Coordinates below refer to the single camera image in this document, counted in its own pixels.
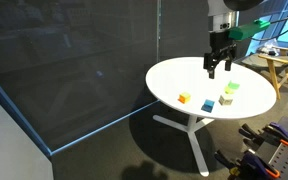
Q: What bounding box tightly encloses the white round table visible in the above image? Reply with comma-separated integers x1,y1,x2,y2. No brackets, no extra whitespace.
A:
146,57,276,177

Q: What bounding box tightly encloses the green block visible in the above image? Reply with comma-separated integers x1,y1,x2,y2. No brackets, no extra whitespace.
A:
228,81,240,90

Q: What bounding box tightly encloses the purple orange clamp lower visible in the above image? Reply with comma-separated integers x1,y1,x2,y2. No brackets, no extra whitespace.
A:
214,150,280,180

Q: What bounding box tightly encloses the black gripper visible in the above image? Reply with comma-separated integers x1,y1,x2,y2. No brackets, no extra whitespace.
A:
204,30,237,79

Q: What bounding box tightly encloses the wooden chair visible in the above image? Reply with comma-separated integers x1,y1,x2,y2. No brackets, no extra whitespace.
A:
241,46,288,100

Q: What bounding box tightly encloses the yellow-green block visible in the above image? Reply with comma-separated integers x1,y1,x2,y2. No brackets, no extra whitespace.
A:
224,86,235,94

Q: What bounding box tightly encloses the purple orange clamp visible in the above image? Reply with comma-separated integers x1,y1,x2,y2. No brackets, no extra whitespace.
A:
214,150,280,180
238,122,288,147

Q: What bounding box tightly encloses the orange block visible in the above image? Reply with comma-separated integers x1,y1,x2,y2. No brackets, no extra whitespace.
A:
178,92,191,104

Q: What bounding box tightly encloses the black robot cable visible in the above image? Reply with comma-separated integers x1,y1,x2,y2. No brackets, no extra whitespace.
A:
250,0,288,43

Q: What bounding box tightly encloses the gray block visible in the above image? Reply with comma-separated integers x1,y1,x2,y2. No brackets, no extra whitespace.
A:
219,94,233,106

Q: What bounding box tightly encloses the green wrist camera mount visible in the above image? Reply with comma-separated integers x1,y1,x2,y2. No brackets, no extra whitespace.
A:
228,19,271,40

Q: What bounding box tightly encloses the blue block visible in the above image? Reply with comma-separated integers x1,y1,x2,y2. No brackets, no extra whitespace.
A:
201,99,215,113

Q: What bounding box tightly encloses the purple orange clamp upper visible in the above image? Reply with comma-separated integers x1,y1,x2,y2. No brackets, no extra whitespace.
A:
238,122,288,147

